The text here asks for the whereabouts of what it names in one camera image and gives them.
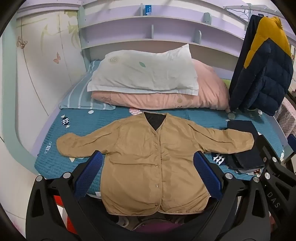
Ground folded navy clothes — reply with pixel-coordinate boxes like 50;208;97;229
223;120;266;174

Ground metal clothes rack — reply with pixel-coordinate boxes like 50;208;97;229
224;3;285;26

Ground white wardrobe with butterfly decor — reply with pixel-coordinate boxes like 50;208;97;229
0;9;90;163

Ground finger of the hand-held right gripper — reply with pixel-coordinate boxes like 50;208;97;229
255;134;287;218
287;134;296;151

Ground white pillow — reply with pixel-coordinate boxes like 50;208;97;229
87;44;200;96

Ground teal candy-print bed sheet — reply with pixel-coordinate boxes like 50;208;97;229
34;107;285;197

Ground purple cloth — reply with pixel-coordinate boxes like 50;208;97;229
134;221;183;233

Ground tan button-up jacket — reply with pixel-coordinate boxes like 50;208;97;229
56;111;255;215

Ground pink patterned cloth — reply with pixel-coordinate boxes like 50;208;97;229
274;96;296;137

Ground navy and yellow puffer jacket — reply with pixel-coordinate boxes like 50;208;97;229
228;14;294;116

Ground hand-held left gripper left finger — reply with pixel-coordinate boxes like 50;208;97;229
25;150;121;241

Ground blue striped pillow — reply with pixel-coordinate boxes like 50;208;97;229
58;60;116;110

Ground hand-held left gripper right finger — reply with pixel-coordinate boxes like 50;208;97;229
185;151;271;241

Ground pale curved bed frame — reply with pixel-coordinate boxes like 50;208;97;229
9;100;63;167

